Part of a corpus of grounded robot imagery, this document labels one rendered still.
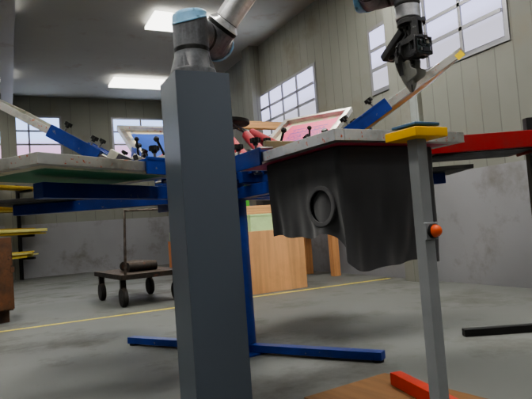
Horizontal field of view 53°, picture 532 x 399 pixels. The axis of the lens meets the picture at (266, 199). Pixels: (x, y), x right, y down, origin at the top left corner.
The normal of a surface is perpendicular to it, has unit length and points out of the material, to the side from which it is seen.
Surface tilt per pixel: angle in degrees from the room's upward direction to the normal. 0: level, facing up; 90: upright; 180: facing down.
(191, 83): 90
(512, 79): 90
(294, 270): 90
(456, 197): 90
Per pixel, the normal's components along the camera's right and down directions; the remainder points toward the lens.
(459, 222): -0.90, 0.04
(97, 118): 0.43, -0.07
